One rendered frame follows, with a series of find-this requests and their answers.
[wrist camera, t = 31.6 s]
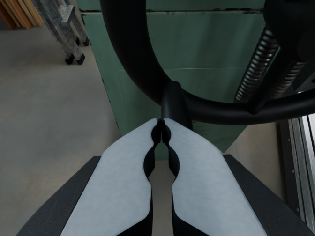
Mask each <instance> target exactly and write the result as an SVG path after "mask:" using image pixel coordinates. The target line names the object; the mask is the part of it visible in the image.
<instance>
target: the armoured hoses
mask: <svg viewBox="0 0 315 236"><path fill-rule="evenodd" d="M278 47H279V44H278V43H277V41H276V39H275V38H274V36H273V34H272V33H271V31H270V29H269V28H268V26H267V24H265V27H264V29H263V32H262V33H261V37H260V38H259V41H258V43H257V45H256V47H255V51H254V52H253V55H252V56H251V60H250V61H249V64H248V66H247V68H246V71H245V72H244V75H243V77H242V79H241V82H240V84H239V87H238V89H237V91H236V93H235V96H234V99H233V100H234V101H233V103H247V102H248V100H249V99H250V97H251V96H252V94H253V93H254V91H255V90H256V88H257V87H258V85H259V83H260V81H261V80H262V78H263V76H264V73H265V72H266V70H267V68H268V67H269V65H270V63H271V61H272V60H273V56H275V54H276V52H277V51H278ZM306 63H307V62H306ZM306 63H301V62H298V63H297V64H296V65H295V66H294V68H293V69H292V70H291V71H290V72H289V74H288V75H287V76H286V77H285V78H284V79H283V81H282V82H281V83H280V84H279V86H278V87H277V88H276V90H275V91H274V92H273V94H272V95H271V96H270V98H269V99H268V100H273V99H278V98H282V97H283V95H284V94H285V92H286V91H287V89H288V88H289V86H290V85H291V84H292V82H294V79H295V78H296V76H297V75H298V74H299V72H300V71H301V69H302V68H303V67H304V64H306Z"/></svg>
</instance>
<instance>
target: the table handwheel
mask: <svg viewBox="0 0 315 236"><path fill-rule="evenodd" d="M99 1H100V6H101V11H102V15H103V19H104V22H105V27H106V30H107V33H108V36H109V38H110V41H111V43H112V46H113V48H114V50H115V53H116V55H117V57H118V59H119V61H120V63H121V64H122V66H123V68H124V69H125V71H126V72H127V74H128V75H129V77H130V78H131V80H132V81H133V82H134V84H135V85H136V86H137V87H138V88H139V89H140V90H141V91H142V92H143V93H144V94H145V95H146V96H147V97H149V98H150V99H151V100H152V101H154V102H155V103H157V104H158V105H160V106H161V102H162V94H163V85H164V84H165V83H167V82H169V81H172V80H171V79H170V78H169V76H168V75H167V74H166V73H165V72H164V70H163V69H162V67H161V66H160V64H159V62H158V60H157V58H156V55H155V53H154V51H153V48H152V45H151V42H150V37H149V32H148V26H147V15H146V0H99ZM263 17H264V21H265V22H266V24H267V26H268V28H269V29H270V31H271V33H272V34H273V36H274V38H275V39H276V41H277V43H278V44H279V46H280V50H279V52H278V53H277V55H276V57H275V58H274V60H273V62H272V64H271V66H270V67H269V69H268V71H267V73H266V74H265V76H264V78H263V79H262V81H261V82H260V84H259V85H258V87H257V88H256V90H255V91H254V93H253V94H252V96H251V97H250V99H249V100H248V102H247V103H224V102H216V101H212V100H207V99H204V98H201V97H198V96H195V95H193V94H191V93H189V92H187V91H185V90H184V89H182V91H183V93H184V96H185V99H186V102H187V105H188V109H189V112H190V115H191V119H192V120H194V121H198V122H203V123H208V124H216V125H257V124H266V123H273V122H278V121H284V120H289V119H293V118H299V117H303V116H307V115H311V114H314V113H315V88H313V89H310V90H307V91H304V92H301V93H297V94H294V95H291V96H286V97H282V98H278V99H273V100H268V99H269V98H270V96H271V95H272V94H273V92H274V91H275V90H276V88H277V87H278V86H279V84H280V83H281V82H282V81H283V79H284V78H285V77H286V76H287V75H288V74H289V72H290V71H291V70H292V69H293V68H294V66H295V65H296V64H297V63H298V62H301V63H306V62H315V0H266V1H265V4H264V8H263Z"/></svg>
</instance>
